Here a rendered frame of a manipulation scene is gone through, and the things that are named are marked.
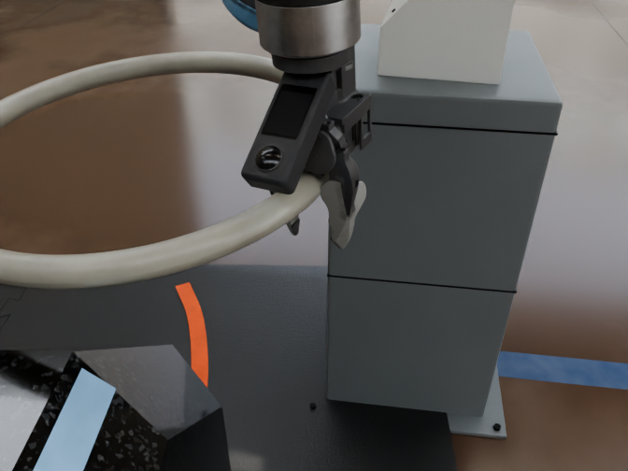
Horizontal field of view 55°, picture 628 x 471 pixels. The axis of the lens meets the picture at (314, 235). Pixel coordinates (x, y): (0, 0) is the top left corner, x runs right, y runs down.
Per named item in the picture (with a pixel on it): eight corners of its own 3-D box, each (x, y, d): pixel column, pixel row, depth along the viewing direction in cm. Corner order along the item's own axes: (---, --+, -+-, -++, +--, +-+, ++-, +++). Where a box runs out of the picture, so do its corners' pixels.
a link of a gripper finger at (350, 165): (368, 209, 60) (348, 128, 56) (362, 218, 59) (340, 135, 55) (329, 207, 63) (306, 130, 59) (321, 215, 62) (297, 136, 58)
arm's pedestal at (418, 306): (326, 288, 193) (331, 14, 144) (487, 302, 188) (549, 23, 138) (303, 416, 153) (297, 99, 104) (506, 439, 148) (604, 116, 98)
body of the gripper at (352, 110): (375, 147, 63) (373, 31, 56) (335, 188, 58) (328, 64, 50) (311, 133, 67) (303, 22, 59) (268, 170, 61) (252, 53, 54)
